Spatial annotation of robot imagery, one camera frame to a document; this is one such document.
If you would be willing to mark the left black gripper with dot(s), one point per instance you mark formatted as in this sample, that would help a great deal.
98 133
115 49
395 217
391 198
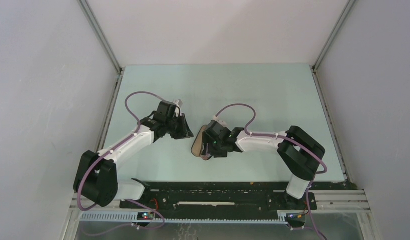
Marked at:
185 132

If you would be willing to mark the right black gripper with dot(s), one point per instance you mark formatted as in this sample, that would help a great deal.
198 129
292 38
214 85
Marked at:
222 154

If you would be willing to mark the black glasses case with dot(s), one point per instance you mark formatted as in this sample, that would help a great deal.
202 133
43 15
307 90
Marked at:
198 147

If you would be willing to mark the pink transparent sunglasses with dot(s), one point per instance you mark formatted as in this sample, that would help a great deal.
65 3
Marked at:
206 155

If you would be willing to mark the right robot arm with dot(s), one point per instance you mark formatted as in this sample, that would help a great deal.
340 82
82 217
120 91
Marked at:
301 154

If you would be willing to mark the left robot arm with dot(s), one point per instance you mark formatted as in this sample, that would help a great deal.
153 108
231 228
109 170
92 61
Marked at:
97 176

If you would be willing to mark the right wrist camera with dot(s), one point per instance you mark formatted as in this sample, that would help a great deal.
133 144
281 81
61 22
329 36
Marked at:
221 122

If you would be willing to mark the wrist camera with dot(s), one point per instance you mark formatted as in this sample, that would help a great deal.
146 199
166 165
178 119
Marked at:
178 104
221 122

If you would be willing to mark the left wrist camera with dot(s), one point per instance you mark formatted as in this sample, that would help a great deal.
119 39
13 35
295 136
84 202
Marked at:
178 104

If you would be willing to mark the grey cable duct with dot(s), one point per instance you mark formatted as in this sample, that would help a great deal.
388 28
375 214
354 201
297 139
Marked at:
134 217

